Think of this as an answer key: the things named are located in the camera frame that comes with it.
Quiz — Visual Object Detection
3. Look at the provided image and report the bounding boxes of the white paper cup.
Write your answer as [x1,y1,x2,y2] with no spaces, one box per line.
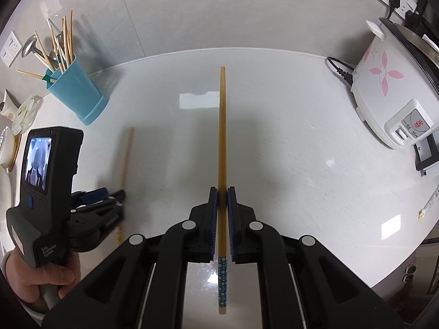
[0,89,18,117]

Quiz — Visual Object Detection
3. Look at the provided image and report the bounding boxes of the black metal rack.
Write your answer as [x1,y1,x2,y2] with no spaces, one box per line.
[415,0,439,47]

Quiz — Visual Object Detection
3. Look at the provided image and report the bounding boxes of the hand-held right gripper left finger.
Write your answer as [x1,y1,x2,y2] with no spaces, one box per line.
[41,187,219,329]

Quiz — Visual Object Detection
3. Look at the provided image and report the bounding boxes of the round wooden coaster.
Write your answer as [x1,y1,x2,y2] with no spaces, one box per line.
[7,136,22,172]

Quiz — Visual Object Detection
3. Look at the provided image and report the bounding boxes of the black framed white device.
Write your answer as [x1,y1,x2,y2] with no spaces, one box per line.
[412,134,439,176]

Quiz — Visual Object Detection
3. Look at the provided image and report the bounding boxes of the cream plastic chopstick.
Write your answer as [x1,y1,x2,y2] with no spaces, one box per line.
[32,51,54,71]

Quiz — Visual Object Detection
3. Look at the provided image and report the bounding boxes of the green banded wooden chopstick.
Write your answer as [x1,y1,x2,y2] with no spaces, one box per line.
[16,70,58,83]

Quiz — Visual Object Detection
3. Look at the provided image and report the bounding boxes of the person's left hand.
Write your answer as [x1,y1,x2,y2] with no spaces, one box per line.
[2,250,81,302]

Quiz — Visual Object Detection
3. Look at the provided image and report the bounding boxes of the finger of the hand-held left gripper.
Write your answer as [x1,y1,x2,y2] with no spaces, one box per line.
[80,188,108,202]
[74,189,127,215]

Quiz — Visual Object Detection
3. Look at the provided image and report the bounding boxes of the white plastic chopstick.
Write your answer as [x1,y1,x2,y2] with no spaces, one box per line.
[55,32,66,72]

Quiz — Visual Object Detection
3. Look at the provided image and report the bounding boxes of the bamboo chopstick white patterned end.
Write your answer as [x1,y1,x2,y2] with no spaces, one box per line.
[62,16,69,65]

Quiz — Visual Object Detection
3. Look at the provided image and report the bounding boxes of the long light wooden chopstick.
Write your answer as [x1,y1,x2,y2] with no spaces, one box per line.
[34,31,57,70]

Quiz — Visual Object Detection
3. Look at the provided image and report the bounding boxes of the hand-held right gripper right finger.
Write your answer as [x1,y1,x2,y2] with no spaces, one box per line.
[226,187,406,329]

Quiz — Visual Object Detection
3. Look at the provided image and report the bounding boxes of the white rice cooker pink flowers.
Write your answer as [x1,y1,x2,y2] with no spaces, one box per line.
[350,18,439,150]

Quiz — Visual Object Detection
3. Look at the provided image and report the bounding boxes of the blue patterned white bowl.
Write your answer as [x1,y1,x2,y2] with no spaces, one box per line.
[0,125,16,167]

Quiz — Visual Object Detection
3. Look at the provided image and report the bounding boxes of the black rice cooker cable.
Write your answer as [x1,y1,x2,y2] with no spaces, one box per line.
[327,56,355,83]

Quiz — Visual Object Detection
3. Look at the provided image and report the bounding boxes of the pale chopstick red flower end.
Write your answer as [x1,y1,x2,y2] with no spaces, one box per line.
[117,127,135,245]

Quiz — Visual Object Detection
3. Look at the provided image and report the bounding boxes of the stainless steel ladle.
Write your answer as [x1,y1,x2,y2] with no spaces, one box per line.
[21,35,57,71]

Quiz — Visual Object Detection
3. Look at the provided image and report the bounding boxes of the glass container green lid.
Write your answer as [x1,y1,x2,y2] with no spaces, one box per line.
[11,95,43,135]

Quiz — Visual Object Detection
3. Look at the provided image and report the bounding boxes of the blue plastic utensil holder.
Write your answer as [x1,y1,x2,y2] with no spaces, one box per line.
[46,56,109,126]

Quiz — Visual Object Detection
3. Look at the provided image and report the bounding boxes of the bamboo chopstick blue dotted end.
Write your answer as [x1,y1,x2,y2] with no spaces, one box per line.
[217,66,228,316]

